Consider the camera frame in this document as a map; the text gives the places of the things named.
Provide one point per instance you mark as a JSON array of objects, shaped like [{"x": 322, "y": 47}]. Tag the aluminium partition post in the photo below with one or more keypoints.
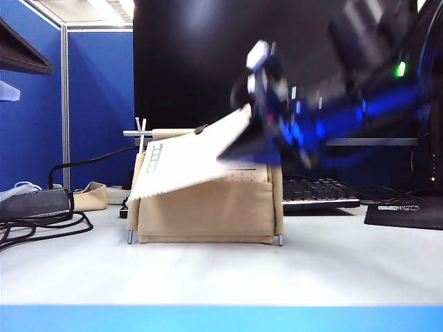
[{"x": 64, "y": 103}]

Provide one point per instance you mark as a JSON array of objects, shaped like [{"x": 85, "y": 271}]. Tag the black keyboard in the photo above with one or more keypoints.
[{"x": 315, "y": 193}]

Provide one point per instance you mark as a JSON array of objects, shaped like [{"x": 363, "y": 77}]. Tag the white power strip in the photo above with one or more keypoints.
[{"x": 116, "y": 195}]

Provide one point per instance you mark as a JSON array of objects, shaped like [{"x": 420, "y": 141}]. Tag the black mouse pad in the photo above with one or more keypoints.
[{"x": 405, "y": 216}]

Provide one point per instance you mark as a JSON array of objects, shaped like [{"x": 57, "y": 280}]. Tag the black HSD monitor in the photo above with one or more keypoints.
[{"x": 436, "y": 145}]

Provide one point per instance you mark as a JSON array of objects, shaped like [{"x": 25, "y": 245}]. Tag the small beige fabric pouch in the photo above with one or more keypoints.
[{"x": 91, "y": 197}]

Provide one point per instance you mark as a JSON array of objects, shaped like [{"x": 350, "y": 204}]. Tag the grey black power adapter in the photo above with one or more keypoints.
[{"x": 31, "y": 204}]

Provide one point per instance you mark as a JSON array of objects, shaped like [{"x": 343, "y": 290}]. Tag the white face mask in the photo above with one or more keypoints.
[{"x": 17, "y": 190}]

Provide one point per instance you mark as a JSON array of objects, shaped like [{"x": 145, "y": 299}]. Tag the white calendar pad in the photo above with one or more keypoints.
[{"x": 244, "y": 173}]

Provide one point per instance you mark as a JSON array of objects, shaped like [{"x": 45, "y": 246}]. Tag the large black monitor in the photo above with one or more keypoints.
[{"x": 180, "y": 69}]

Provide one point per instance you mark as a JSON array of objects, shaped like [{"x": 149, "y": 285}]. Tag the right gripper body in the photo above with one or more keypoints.
[{"x": 294, "y": 128}]

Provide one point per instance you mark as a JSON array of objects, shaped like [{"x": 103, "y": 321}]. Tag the beige canvas calendar stand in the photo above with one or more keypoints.
[{"x": 207, "y": 214}]

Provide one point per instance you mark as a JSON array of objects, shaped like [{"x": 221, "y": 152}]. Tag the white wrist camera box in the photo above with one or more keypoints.
[{"x": 259, "y": 53}]

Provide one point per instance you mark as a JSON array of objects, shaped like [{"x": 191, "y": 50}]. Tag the aluminium partition rail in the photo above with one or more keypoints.
[{"x": 100, "y": 29}]

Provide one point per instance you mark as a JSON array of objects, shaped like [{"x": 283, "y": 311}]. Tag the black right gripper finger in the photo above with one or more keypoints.
[{"x": 252, "y": 148}]

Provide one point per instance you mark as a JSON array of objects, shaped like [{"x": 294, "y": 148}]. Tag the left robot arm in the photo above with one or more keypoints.
[{"x": 20, "y": 55}]

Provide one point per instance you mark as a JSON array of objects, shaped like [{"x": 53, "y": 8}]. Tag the white calendar page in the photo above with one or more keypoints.
[{"x": 194, "y": 162}]

